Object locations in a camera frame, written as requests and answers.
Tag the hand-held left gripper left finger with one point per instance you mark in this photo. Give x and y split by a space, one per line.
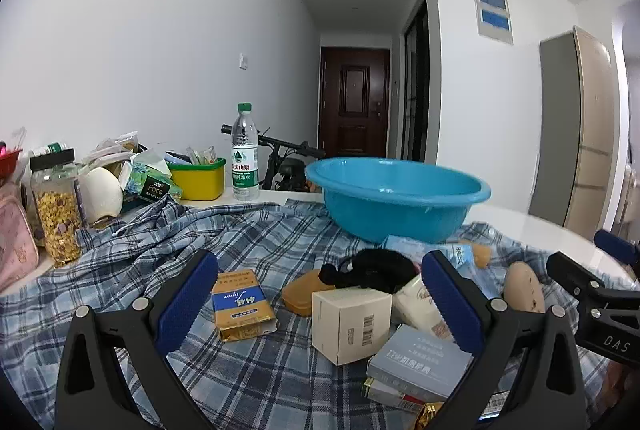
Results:
187 305

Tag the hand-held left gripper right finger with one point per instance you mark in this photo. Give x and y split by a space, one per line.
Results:
450 305

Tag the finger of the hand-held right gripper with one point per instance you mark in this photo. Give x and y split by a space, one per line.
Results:
575 277
619 249

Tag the beige oval brush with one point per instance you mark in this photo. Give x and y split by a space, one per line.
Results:
522 285

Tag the black hair scrunchie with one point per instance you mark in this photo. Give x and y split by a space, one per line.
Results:
375 270

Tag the white cardboard box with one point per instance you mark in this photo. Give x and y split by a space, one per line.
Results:
345 325

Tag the white Safeguard soap packet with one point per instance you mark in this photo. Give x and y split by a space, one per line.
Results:
417 305

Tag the gold and blue packet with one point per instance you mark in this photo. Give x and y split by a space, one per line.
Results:
240 305

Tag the small orange plastic case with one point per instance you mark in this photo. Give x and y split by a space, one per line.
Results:
480 254

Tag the grey blue box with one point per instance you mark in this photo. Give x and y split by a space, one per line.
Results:
415 365

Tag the blue patterned packet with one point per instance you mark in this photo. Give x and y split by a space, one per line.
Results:
415 244

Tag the blue plaid shirt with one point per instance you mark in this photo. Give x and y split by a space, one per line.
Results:
150 240

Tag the yellow white flat box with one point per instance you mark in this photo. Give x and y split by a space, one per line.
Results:
390 394

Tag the blue plastic basin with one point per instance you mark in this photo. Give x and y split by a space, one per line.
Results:
395 210

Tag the large orange plastic case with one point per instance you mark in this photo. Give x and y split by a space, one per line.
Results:
300 295

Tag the yellow plastic container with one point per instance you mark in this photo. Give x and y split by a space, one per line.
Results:
197 182

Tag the green tissue pack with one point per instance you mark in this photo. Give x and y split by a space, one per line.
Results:
150 187

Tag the grey beige refrigerator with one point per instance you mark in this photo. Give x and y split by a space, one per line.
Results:
565 130

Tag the white egg-shaped ornament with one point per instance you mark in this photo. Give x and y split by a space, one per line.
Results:
102 195

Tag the clear water bottle green cap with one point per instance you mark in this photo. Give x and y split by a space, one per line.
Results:
245 170

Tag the bunch of small sachets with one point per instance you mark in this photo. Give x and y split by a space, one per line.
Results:
201 156

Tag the glass jar of cereal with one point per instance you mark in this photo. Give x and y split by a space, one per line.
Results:
57 220

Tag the black bicycle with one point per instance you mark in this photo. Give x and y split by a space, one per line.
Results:
280 160

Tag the clear snack bags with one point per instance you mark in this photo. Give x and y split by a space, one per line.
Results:
117 148

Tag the brown cardboard box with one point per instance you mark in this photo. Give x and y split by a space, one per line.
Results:
314 186

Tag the pink pouch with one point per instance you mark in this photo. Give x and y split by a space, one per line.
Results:
15 245

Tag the black framed glass door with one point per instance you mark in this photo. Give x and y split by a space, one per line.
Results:
416 100

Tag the dark brown door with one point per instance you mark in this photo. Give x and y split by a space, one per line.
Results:
352 110

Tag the red bowl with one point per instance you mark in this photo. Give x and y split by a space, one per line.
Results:
7 163

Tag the white wall switch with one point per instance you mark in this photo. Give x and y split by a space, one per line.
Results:
243 60

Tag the grey wall electrical panel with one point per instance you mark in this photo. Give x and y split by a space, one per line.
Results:
492 13

